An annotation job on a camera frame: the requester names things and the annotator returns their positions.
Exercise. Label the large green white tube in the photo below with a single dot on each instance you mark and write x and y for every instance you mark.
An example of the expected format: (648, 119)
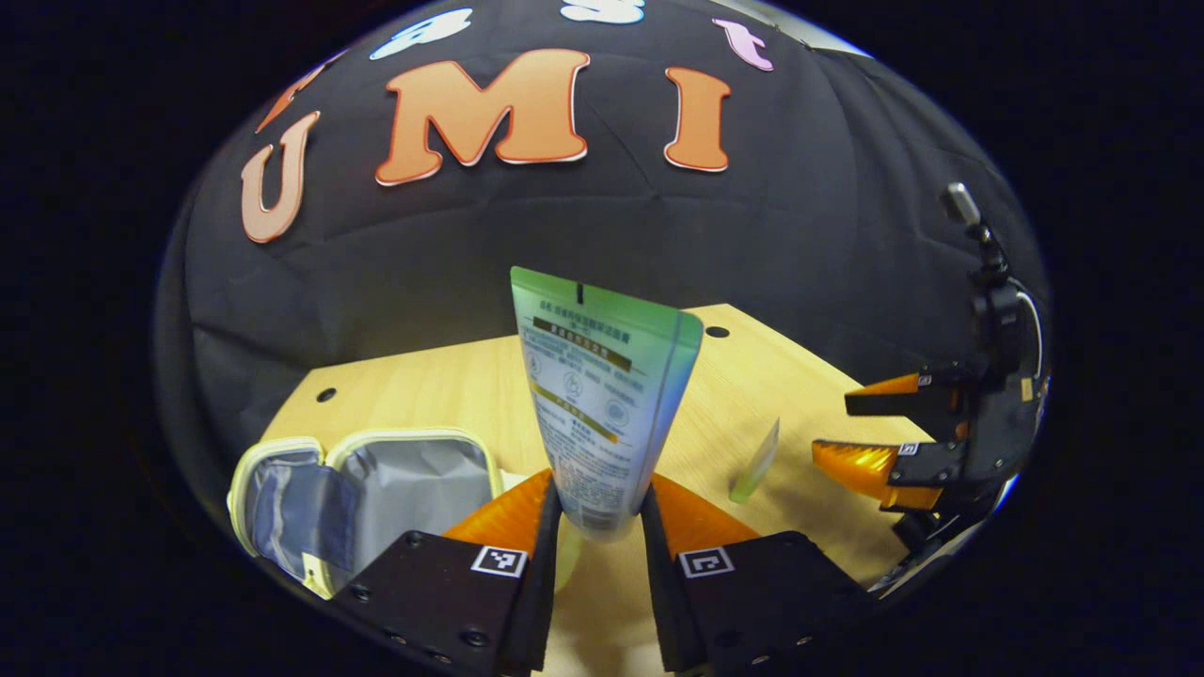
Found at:
(602, 395)

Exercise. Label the pale yellow suitcase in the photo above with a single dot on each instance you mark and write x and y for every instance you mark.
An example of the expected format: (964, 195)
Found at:
(414, 489)

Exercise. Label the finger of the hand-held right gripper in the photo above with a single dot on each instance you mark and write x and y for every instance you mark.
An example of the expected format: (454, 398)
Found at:
(903, 402)
(926, 463)

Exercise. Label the small green tube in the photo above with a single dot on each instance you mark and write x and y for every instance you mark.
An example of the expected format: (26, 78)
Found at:
(755, 463)

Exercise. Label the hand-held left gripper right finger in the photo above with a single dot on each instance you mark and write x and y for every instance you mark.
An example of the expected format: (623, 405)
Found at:
(663, 583)

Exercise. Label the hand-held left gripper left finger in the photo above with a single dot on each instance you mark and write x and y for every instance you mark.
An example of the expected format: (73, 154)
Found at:
(541, 583)

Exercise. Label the black backdrop cloth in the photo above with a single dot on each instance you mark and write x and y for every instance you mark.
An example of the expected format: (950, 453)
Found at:
(800, 235)

